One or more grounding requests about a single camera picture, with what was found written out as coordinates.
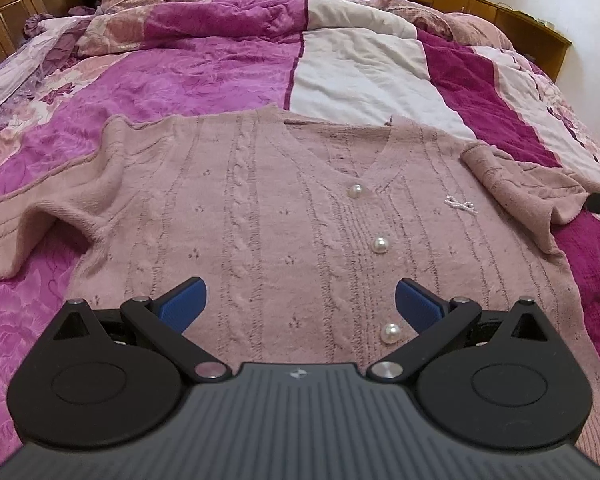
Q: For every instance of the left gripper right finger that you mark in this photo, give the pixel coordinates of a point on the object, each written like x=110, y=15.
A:
x=503, y=380

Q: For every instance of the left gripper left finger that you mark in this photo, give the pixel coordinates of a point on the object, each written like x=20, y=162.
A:
x=103, y=377

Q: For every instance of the lilac pillow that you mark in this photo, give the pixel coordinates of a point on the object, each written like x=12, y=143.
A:
x=51, y=44

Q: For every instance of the pink knitted cardigan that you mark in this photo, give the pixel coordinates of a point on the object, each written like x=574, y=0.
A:
x=301, y=230

